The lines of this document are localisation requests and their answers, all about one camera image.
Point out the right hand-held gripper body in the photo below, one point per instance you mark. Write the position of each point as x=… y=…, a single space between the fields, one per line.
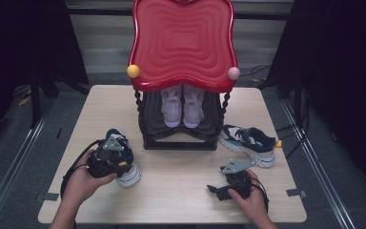
x=239 y=183

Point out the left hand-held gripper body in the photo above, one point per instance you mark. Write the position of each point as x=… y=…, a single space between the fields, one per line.
x=105 y=163

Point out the navy and white sneaker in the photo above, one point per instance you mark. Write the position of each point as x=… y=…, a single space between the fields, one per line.
x=132 y=176
x=251 y=143

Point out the purple sandal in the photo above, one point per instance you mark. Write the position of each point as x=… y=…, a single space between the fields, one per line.
x=193 y=108
x=171 y=108

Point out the red and black shoe rack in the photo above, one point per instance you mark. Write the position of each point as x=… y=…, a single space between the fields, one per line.
x=184 y=41

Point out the person's right hand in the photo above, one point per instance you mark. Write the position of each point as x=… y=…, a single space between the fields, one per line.
x=254 y=203

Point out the person's left hand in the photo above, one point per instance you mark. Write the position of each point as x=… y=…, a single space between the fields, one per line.
x=77 y=186

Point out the short black tape mark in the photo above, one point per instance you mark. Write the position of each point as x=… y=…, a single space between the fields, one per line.
x=58 y=133

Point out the grey tape strip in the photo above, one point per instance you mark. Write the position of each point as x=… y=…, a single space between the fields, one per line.
x=296 y=193
x=47 y=197

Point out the black metal stand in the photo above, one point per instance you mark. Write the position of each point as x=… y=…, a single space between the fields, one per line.
x=35 y=101

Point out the small yellow object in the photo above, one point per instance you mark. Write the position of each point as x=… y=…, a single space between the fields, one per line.
x=24 y=101

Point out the dark curtain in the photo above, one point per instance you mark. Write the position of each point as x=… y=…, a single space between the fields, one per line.
x=340 y=63
x=19 y=38

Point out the metal floor rail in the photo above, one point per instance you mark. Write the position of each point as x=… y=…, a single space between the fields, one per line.
x=317 y=171
x=16 y=171

